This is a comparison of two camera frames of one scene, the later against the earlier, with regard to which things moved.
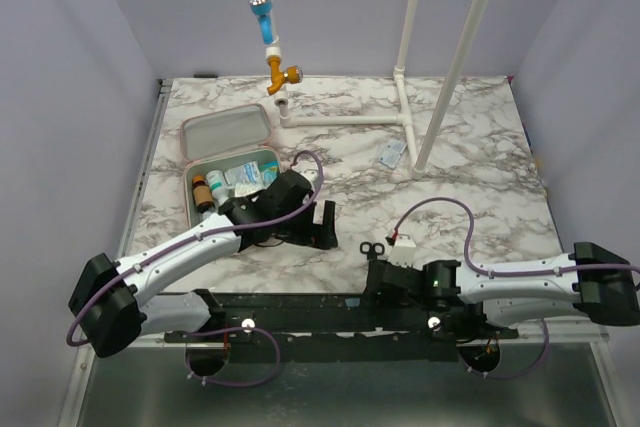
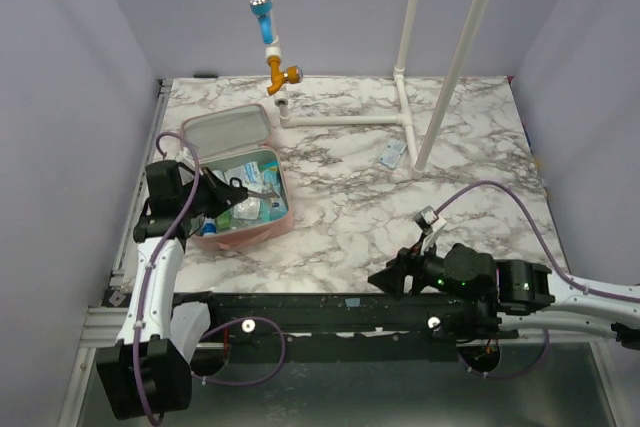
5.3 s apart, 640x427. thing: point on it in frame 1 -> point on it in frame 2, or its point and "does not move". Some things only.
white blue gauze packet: [248, 174] does not move
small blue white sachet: [392, 153] does not move
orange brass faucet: [293, 74] does not move
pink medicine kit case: [227, 155] does not move
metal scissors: [372, 250] -> [236, 182]
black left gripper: [323, 237] -> [225, 197]
